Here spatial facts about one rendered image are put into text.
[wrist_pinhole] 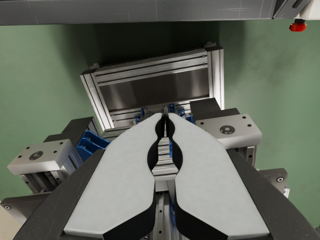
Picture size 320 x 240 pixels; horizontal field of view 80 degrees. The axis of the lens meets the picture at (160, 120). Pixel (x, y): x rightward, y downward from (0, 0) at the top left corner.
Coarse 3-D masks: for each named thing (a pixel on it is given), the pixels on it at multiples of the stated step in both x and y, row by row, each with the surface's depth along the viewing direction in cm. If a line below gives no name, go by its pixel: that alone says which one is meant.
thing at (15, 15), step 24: (0, 0) 34; (24, 0) 34; (48, 0) 34; (72, 0) 33; (96, 0) 33; (120, 0) 33; (144, 0) 33; (168, 0) 33; (192, 0) 33; (216, 0) 33; (240, 0) 33; (264, 0) 33; (0, 24) 36; (24, 24) 36; (48, 24) 36
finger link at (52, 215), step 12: (96, 156) 9; (84, 168) 8; (72, 180) 8; (84, 180) 8; (60, 192) 7; (72, 192) 7; (48, 204) 7; (60, 204) 7; (72, 204) 7; (36, 216) 6; (48, 216) 6; (60, 216) 6; (24, 228) 6; (36, 228) 6; (48, 228) 6; (60, 228) 6
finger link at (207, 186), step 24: (168, 120) 12; (192, 144) 9; (216, 144) 9; (192, 168) 8; (216, 168) 8; (192, 192) 7; (216, 192) 7; (240, 192) 7; (192, 216) 6; (216, 216) 6; (240, 216) 6
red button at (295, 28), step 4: (296, 20) 47; (300, 20) 46; (304, 20) 46; (292, 24) 48; (296, 24) 47; (300, 24) 47; (304, 24) 47; (292, 28) 48; (296, 28) 47; (300, 28) 47; (304, 28) 47
